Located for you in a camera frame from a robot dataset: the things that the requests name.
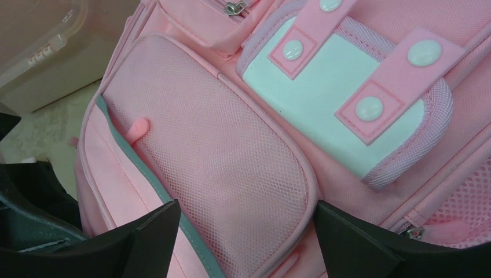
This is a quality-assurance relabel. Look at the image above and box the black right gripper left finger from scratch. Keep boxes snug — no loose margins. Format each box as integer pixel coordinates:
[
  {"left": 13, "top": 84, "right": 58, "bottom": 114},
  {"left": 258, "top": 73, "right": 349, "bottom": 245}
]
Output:
[{"left": 1, "top": 200, "right": 181, "bottom": 277}]

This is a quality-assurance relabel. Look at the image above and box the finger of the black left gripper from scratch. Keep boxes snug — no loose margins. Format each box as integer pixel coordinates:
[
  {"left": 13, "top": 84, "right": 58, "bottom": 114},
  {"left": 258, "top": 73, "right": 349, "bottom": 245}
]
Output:
[{"left": 0, "top": 111, "right": 90, "bottom": 252}]

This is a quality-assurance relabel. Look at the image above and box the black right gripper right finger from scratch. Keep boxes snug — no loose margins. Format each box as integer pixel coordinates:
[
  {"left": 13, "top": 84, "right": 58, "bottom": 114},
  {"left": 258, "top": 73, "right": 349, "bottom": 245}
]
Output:
[{"left": 313, "top": 201, "right": 490, "bottom": 277}]

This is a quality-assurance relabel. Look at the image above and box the pink student backpack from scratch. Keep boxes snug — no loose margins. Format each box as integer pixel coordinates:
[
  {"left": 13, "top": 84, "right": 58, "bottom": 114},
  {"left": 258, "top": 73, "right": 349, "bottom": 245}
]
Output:
[{"left": 75, "top": 1, "right": 490, "bottom": 277}]

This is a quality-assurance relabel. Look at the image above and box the translucent orange plastic box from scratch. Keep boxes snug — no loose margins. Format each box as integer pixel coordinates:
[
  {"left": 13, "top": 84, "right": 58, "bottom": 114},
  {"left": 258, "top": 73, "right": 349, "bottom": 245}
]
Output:
[{"left": 1, "top": 0, "right": 138, "bottom": 115}]

